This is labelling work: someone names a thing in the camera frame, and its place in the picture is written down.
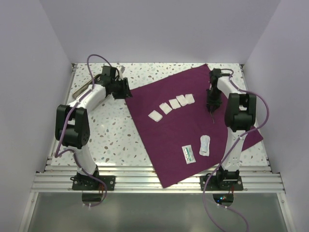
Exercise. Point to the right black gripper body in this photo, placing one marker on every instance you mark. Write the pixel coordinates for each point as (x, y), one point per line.
(214, 96)

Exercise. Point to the purple cloth mat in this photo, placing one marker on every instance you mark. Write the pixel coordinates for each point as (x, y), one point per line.
(163, 140)

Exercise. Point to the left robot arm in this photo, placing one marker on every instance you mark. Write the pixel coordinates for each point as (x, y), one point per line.
(72, 129)

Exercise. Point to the stainless steel tray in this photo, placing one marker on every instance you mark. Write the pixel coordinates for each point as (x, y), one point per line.
(84, 88)

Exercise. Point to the white blue sterile pouch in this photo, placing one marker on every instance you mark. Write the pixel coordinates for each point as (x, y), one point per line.
(204, 145)

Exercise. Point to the aluminium rail frame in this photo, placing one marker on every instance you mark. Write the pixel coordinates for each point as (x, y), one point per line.
(117, 148)

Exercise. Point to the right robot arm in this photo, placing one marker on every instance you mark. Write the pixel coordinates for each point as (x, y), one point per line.
(239, 119)

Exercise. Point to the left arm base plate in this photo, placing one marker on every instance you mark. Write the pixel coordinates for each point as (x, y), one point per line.
(106, 182)

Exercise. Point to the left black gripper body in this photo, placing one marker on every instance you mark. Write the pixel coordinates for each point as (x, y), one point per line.
(118, 87)

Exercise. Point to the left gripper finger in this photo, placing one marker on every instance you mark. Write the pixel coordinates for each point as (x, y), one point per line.
(119, 96)
(127, 91)

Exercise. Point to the green white sealed packet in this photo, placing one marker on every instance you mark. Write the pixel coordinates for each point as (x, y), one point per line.
(188, 154)

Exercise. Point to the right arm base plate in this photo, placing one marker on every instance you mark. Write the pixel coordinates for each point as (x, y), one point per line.
(225, 185)

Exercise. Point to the white gauze pad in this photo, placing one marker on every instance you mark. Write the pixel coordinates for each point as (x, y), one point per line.
(155, 116)
(165, 108)
(174, 103)
(189, 98)
(182, 100)

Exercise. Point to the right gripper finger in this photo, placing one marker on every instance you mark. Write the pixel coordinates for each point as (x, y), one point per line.
(209, 107)
(216, 106)

